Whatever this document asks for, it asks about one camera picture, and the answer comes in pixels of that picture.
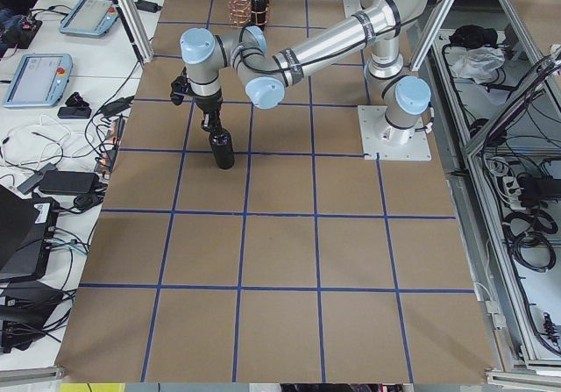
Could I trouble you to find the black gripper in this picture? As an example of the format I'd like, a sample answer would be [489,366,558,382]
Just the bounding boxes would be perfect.
[193,95,223,132]

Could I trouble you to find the blue teach pendant far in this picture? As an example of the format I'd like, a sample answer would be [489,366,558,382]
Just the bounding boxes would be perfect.
[59,0,119,38]

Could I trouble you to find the black cloth bundle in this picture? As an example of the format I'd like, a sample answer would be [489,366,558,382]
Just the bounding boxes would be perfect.
[449,25,498,49]

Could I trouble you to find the black wine bottle in basket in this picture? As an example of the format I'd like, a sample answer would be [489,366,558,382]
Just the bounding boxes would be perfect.
[250,0,268,30]

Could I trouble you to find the crumpled white cloth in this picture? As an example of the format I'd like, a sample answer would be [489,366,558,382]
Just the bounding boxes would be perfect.
[451,46,505,84]

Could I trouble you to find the black foot pedal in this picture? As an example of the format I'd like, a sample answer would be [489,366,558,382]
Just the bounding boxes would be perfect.
[57,106,92,119]

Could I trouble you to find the aluminium frame post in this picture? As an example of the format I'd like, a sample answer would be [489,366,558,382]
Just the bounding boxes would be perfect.
[112,0,153,65]

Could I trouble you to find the black electronics box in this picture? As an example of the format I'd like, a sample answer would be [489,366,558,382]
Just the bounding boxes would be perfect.
[1,281,67,354]

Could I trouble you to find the blue teach pendant near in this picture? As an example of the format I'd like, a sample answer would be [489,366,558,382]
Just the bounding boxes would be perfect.
[3,53,73,109]

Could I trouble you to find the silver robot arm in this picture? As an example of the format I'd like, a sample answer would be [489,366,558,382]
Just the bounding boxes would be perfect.
[170,0,428,130]

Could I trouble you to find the blue teach pendant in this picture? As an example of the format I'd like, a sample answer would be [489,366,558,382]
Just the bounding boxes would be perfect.
[3,53,73,109]
[59,0,119,38]

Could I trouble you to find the black power adapter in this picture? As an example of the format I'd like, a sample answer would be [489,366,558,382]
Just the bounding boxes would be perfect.
[39,170,99,196]

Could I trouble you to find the black wine bottle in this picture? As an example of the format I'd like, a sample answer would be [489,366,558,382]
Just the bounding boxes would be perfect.
[209,127,235,169]
[250,0,268,30]

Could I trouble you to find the orange lit power strip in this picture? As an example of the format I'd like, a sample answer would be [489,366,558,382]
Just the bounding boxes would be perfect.
[94,116,126,176]

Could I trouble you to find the copper wire wine basket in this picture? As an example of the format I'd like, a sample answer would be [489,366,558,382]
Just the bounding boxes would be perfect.
[228,0,252,28]

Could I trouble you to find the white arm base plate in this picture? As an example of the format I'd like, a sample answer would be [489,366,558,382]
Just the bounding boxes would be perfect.
[358,105,432,161]
[342,0,371,33]

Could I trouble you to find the black laptop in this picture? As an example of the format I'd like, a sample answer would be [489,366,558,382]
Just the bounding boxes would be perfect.
[1,187,59,283]

